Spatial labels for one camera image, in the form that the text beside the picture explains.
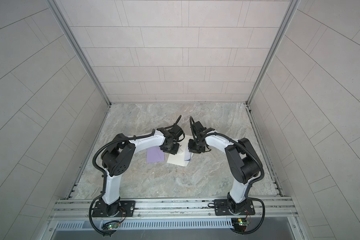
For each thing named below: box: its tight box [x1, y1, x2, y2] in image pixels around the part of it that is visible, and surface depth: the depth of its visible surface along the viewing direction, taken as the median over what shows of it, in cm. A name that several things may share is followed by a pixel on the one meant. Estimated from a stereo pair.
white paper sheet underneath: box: [184, 145, 192, 161], surface depth 91 cm
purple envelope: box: [146, 146, 165, 163], surface depth 90 cm
